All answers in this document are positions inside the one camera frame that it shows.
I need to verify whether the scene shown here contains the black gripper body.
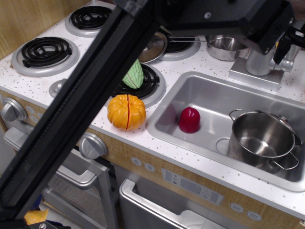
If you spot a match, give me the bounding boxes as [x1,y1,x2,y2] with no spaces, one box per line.
[234,0,295,54]

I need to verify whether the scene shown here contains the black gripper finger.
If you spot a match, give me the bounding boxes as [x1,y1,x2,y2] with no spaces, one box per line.
[273,28,305,65]

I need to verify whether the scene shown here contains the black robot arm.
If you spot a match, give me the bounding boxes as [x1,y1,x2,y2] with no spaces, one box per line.
[0,0,294,228]

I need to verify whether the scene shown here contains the small steel saucepan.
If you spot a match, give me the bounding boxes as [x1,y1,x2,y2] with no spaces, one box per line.
[169,35,250,61]

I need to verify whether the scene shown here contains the silver toy faucet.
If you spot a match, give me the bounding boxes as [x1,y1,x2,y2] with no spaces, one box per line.
[229,44,301,92]

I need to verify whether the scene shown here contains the back right stove burner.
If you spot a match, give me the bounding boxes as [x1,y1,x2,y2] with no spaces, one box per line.
[157,29,201,62]

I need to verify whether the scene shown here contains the stove burner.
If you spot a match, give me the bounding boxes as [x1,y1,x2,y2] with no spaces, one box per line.
[65,6,112,38]
[157,29,201,62]
[11,37,80,77]
[104,63,166,108]

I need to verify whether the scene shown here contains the steel pot in sink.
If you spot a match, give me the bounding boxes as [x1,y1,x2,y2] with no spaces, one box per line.
[227,109,301,174]

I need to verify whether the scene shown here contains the steel pot lid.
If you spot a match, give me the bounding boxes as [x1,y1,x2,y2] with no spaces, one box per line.
[138,32,167,63]

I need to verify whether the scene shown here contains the grey toy sink basin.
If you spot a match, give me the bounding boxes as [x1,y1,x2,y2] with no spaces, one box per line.
[147,72,305,192]

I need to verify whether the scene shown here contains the red toy pepper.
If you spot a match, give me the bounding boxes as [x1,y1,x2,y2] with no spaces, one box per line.
[178,107,201,134]

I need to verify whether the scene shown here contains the front right stove burner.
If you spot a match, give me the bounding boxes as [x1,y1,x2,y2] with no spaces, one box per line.
[104,63,166,108]

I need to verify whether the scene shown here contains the green toy bitter gourd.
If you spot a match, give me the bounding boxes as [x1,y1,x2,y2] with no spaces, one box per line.
[122,59,144,89]

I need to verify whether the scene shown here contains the orange toy pumpkin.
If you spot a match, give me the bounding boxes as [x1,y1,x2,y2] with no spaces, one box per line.
[107,94,146,131]

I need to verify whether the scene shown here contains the back left stove burner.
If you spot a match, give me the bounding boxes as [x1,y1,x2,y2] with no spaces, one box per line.
[65,6,112,38]

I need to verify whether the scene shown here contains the right silver stove knob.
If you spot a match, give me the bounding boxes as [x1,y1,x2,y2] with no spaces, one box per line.
[79,132,108,160]

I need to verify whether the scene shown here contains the silver stove knob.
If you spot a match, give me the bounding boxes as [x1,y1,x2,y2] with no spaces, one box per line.
[1,97,28,122]
[79,132,108,160]

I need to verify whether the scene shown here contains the toy dishwasher door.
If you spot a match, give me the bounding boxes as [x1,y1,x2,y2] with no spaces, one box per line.
[118,164,305,229]

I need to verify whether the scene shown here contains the silver knob on countertop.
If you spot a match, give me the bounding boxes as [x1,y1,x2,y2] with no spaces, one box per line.
[49,78,68,98]

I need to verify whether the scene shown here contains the front left stove burner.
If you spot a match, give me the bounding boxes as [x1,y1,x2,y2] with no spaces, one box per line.
[11,37,80,77]

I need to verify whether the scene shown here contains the toy oven door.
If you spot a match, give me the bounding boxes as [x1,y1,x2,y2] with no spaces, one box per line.
[3,121,119,229]

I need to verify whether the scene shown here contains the left silver stove knob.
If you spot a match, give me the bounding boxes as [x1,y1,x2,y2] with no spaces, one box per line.
[1,97,28,122]

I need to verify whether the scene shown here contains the yellow cloth on floor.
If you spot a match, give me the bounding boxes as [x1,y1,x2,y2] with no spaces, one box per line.
[24,208,49,225]

